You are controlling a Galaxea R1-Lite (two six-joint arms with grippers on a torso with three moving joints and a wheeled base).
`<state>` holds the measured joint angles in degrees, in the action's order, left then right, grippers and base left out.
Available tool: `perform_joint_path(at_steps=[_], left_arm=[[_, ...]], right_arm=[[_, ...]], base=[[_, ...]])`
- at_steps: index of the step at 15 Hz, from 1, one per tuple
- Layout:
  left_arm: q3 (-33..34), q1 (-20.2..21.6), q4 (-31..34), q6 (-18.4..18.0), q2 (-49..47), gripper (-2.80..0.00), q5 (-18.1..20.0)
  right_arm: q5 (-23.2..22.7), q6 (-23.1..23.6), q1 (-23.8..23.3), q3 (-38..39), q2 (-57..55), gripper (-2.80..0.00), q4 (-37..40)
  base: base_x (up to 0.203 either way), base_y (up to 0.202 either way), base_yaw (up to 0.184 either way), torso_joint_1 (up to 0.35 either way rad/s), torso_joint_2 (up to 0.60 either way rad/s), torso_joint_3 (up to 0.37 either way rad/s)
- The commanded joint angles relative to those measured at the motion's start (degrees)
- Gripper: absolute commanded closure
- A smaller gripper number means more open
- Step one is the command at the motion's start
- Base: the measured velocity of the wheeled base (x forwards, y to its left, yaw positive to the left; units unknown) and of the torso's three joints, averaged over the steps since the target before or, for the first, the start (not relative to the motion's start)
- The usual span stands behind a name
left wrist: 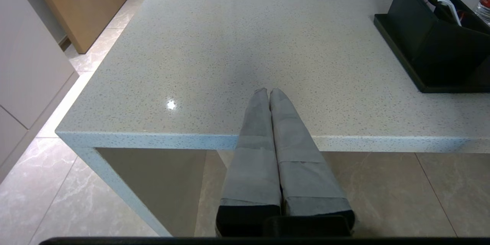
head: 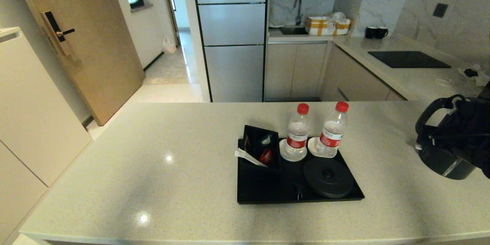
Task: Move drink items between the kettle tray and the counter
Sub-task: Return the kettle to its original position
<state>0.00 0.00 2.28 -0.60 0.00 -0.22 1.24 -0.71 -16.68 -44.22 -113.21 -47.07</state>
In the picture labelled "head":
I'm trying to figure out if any black electric kettle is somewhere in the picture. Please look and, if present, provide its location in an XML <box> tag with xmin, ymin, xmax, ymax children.
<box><xmin>415</xmin><ymin>97</ymin><xmax>490</xmax><ymax>180</ymax></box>

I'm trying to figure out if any clear water bottle red cap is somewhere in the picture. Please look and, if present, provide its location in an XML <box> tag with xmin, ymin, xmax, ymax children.
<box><xmin>316</xmin><ymin>101</ymin><xmax>349</xmax><ymax>157</ymax></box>
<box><xmin>285</xmin><ymin>103</ymin><xmax>310</xmax><ymax>160</ymax></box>

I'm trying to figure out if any round black kettle base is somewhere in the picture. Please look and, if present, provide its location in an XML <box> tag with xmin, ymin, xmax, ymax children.
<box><xmin>304</xmin><ymin>157</ymin><xmax>354</xmax><ymax>199</ymax></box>

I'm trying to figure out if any white crumpled cloth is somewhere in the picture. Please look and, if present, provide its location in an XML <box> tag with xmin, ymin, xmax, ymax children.
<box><xmin>457</xmin><ymin>64</ymin><xmax>490</xmax><ymax>87</ymax></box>

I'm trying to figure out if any black induction cooktop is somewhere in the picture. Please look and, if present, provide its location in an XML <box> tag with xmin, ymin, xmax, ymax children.
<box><xmin>367</xmin><ymin>51</ymin><xmax>451</xmax><ymax>69</ymax></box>

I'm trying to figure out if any white round coaster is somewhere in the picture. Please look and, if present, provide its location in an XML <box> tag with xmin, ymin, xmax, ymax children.
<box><xmin>279</xmin><ymin>138</ymin><xmax>307</xmax><ymax>162</ymax></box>
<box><xmin>307</xmin><ymin>137</ymin><xmax>338</xmax><ymax>158</ymax></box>

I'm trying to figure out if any cardboard box with yellow tape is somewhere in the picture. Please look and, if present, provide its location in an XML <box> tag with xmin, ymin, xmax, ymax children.
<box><xmin>305</xmin><ymin>16</ymin><xmax>351</xmax><ymax>36</ymax></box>

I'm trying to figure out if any beige kitchen base cabinet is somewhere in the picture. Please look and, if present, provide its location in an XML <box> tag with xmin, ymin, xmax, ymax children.
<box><xmin>264</xmin><ymin>42</ymin><xmax>406</xmax><ymax>103</ymax></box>

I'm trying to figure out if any steel kitchen sink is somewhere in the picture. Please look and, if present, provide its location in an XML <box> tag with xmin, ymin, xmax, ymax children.
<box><xmin>279</xmin><ymin>26</ymin><xmax>309</xmax><ymax>36</ymax></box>

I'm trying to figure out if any dark kitchen faucet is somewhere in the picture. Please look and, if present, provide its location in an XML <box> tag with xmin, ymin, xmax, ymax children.
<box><xmin>293</xmin><ymin>0</ymin><xmax>304</xmax><ymax>26</ymax></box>

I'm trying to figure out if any black rectangular serving tray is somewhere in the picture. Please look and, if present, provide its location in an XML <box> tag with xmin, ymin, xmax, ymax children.
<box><xmin>237</xmin><ymin>137</ymin><xmax>365</xmax><ymax>204</ymax></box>

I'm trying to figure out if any black condiment organizer box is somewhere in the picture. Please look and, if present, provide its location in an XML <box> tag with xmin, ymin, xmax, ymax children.
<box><xmin>239</xmin><ymin>124</ymin><xmax>283</xmax><ymax>183</ymax></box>

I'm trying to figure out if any white paper stick sachet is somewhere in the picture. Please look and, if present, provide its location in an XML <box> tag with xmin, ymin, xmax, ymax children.
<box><xmin>234</xmin><ymin>148</ymin><xmax>268</xmax><ymax>168</ymax></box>

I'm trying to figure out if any silver refrigerator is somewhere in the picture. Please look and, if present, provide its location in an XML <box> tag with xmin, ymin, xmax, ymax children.
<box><xmin>191</xmin><ymin>0</ymin><xmax>268</xmax><ymax>103</ymax></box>

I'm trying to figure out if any white plastic bag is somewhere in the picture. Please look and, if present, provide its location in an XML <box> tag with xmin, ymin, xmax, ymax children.
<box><xmin>162</xmin><ymin>36</ymin><xmax>177</xmax><ymax>54</ymax></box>

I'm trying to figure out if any light wooden door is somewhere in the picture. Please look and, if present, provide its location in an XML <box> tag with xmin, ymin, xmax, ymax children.
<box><xmin>10</xmin><ymin>0</ymin><xmax>146</xmax><ymax>127</ymax></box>

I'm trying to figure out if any black electronic door lock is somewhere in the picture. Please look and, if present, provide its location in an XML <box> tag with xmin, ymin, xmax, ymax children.
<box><xmin>41</xmin><ymin>11</ymin><xmax>76</xmax><ymax>57</ymax></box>

